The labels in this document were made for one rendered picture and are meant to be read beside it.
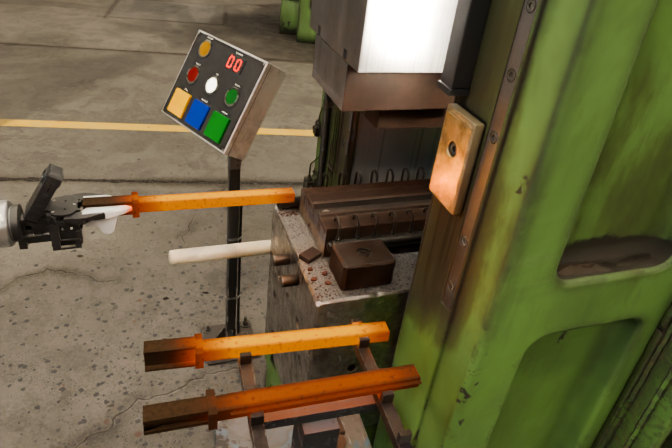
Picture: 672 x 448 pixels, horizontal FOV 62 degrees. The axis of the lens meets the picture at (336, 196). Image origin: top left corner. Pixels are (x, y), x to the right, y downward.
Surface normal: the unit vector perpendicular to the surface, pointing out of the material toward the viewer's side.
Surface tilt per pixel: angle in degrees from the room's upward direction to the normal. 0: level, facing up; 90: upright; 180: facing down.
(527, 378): 90
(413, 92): 90
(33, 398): 0
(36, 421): 0
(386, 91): 90
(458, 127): 90
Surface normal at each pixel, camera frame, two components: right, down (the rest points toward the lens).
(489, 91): -0.94, 0.07
